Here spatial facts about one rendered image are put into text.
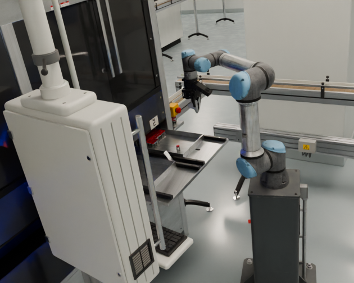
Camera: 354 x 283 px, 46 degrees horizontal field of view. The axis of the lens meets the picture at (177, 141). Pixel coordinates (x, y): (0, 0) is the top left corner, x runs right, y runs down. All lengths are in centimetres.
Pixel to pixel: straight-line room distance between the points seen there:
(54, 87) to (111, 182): 37
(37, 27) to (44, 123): 31
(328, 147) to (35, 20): 234
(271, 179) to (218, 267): 95
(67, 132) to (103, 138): 13
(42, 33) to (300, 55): 257
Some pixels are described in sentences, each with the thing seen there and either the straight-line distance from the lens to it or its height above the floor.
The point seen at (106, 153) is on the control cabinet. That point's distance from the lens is 134.
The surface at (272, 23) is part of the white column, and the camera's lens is 361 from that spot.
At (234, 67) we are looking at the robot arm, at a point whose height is 138.
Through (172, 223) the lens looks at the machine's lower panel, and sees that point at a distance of 292.
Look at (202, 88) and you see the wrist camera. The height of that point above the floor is 124.
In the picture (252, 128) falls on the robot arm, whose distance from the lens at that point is 196.
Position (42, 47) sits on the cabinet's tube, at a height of 176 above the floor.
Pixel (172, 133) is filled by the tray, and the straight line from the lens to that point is 264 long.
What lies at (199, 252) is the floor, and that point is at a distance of 303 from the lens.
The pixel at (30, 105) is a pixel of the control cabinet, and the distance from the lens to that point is 151.
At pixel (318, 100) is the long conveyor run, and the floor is 87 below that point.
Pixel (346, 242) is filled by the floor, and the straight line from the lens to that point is 312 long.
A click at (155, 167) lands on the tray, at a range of 231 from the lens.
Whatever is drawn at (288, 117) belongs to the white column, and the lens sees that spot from 384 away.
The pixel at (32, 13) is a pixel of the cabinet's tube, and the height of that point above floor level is 186.
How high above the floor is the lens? 203
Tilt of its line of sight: 27 degrees down
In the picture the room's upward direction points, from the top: 8 degrees counter-clockwise
